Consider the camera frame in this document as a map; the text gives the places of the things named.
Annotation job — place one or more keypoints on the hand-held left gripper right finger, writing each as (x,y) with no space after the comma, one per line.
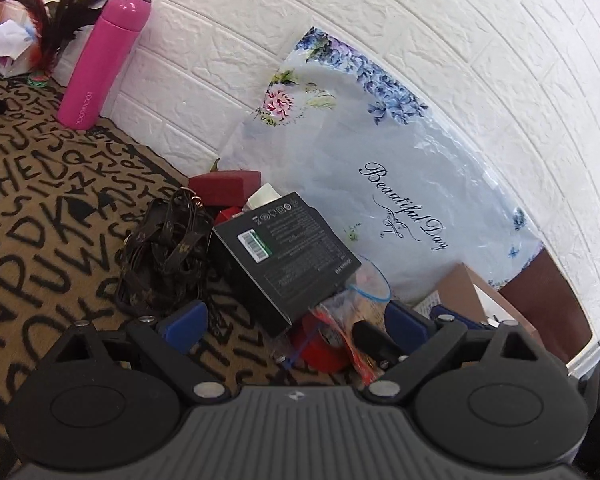
(405,322)

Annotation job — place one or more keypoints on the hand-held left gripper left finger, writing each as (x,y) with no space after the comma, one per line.
(185,325)

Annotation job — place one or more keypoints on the large cardboard box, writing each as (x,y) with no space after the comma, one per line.
(460,285)

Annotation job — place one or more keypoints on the black cardboard box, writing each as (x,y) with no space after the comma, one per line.
(280,260)

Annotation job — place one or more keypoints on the black oblong object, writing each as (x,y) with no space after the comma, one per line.
(370,335)

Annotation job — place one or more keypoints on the zip bag with brown pad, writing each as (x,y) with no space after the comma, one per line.
(340,320)

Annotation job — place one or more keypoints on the red tape roll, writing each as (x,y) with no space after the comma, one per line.
(320,352)

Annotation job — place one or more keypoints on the small red item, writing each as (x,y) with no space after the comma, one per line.
(227,216)

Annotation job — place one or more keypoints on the dark red box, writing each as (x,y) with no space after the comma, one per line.
(225,187)

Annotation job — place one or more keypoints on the small white packet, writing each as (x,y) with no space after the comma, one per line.
(262,196)

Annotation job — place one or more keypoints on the brown wooden board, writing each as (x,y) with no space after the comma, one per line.
(555,305)

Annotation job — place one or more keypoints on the floral plastic bag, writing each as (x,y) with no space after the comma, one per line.
(405,135)

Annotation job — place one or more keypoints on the letter-print tablecloth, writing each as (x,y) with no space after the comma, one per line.
(30,210)

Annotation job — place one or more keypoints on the pink thermos bottle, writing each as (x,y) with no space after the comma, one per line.
(105,60)

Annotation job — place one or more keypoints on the small green red band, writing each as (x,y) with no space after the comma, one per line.
(37,80)

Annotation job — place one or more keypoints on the dark red feathers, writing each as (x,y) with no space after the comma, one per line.
(55,25)

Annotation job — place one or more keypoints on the tissue pack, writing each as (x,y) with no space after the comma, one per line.
(7,40)

